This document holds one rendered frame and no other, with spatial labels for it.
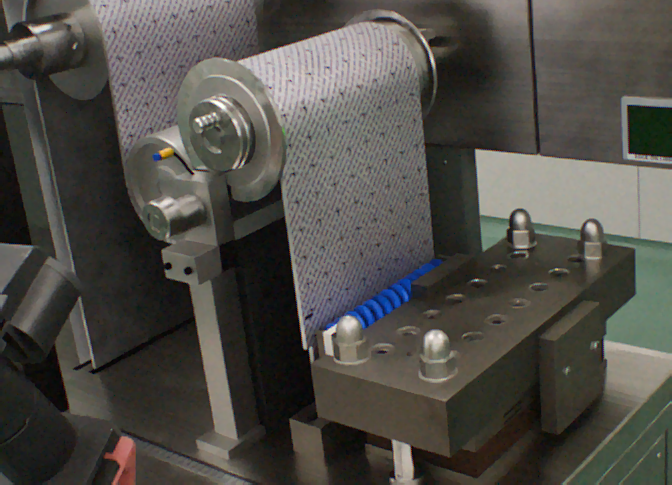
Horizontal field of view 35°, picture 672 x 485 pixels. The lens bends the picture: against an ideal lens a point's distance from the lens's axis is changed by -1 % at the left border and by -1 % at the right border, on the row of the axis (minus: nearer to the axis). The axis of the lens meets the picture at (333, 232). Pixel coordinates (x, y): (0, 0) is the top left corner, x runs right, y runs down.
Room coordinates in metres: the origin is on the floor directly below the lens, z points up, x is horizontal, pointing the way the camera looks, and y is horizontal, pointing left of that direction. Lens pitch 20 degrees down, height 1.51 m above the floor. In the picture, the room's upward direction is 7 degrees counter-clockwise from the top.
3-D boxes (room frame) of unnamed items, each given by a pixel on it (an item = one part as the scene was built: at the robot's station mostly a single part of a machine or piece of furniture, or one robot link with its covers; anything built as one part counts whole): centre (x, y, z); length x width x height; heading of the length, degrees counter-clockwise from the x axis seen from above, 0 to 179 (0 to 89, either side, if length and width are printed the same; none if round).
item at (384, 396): (1.04, -0.15, 1.00); 0.40 x 0.16 x 0.06; 138
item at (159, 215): (1.01, 0.17, 1.18); 0.04 x 0.02 x 0.04; 48
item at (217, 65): (1.04, 0.09, 1.25); 0.15 x 0.01 x 0.15; 48
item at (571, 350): (0.99, -0.23, 0.96); 0.10 x 0.03 x 0.11; 138
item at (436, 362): (0.89, -0.08, 1.05); 0.04 x 0.04 x 0.04
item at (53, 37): (1.19, 0.29, 1.33); 0.06 x 0.06 x 0.06; 48
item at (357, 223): (1.09, -0.03, 1.11); 0.23 x 0.01 x 0.18; 138
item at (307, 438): (1.09, -0.04, 0.92); 0.28 x 0.04 x 0.04; 138
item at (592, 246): (1.13, -0.29, 1.05); 0.04 x 0.04 x 0.04
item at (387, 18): (1.23, -0.08, 1.25); 0.15 x 0.01 x 0.15; 48
